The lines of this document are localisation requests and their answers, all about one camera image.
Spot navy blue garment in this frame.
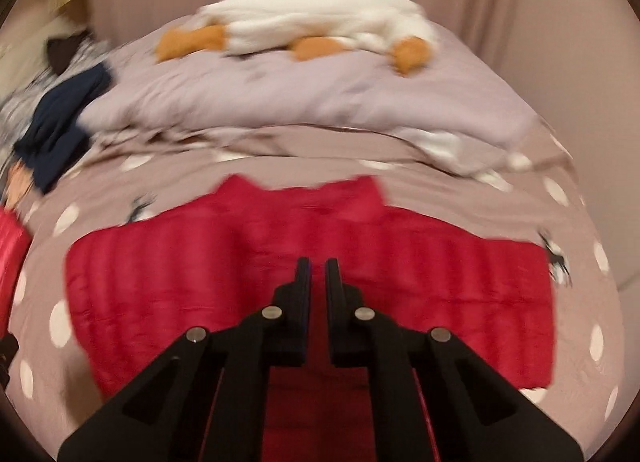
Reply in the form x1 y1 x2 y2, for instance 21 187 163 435
12 62 113 193

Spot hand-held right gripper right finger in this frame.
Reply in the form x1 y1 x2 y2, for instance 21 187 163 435
325 258 586 462

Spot white goose plush toy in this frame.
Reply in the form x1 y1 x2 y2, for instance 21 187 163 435
155 0 441 76

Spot grey patterned cloth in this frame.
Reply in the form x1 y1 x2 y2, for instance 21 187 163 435
0 37 116 143

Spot red shiny cloth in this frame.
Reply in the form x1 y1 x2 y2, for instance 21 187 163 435
0 207 33 338

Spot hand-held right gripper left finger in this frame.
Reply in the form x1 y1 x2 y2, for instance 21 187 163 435
57 257 313 462

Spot lilac duvet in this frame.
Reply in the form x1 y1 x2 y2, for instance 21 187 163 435
80 17 546 178

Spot peach cloth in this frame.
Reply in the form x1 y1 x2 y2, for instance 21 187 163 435
5 162 36 213

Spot dark brown garment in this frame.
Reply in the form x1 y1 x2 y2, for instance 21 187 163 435
45 30 96 73

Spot red down jacket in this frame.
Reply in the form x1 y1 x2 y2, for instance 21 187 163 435
65 175 556 462

